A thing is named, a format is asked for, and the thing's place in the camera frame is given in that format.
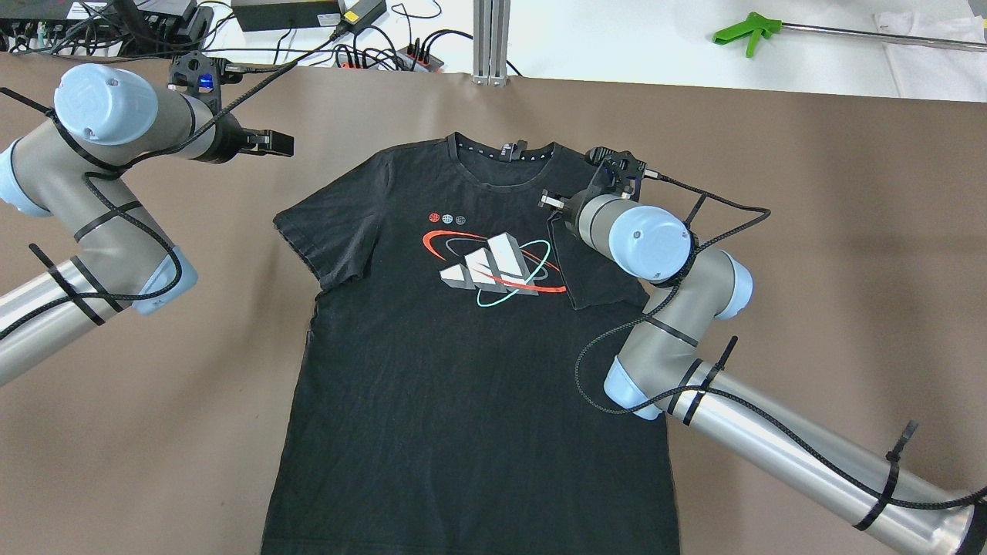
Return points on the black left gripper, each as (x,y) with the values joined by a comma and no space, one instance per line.
(229,143)

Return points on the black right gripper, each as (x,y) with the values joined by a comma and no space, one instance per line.
(569,210)

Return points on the black graphic t-shirt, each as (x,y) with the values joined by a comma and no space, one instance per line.
(435,411)

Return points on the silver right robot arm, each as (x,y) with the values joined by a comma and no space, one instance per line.
(659,373)

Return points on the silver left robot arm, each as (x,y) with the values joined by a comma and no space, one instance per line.
(105,120)

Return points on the black power adapter box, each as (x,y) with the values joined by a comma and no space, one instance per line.
(256,16)

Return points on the black electronics hub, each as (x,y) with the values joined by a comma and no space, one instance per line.
(107,28)

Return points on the white folded cloth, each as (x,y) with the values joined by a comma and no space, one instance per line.
(921,72)

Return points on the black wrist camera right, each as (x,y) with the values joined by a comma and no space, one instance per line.
(625,172)

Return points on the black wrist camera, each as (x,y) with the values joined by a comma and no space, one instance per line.
(625,172)
(202,77)

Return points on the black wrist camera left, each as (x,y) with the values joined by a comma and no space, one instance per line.
(202,77)

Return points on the aluminium frame post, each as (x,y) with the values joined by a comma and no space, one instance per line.
(490,38)

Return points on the green handled grabber tool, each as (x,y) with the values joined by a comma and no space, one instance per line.
(757,26)

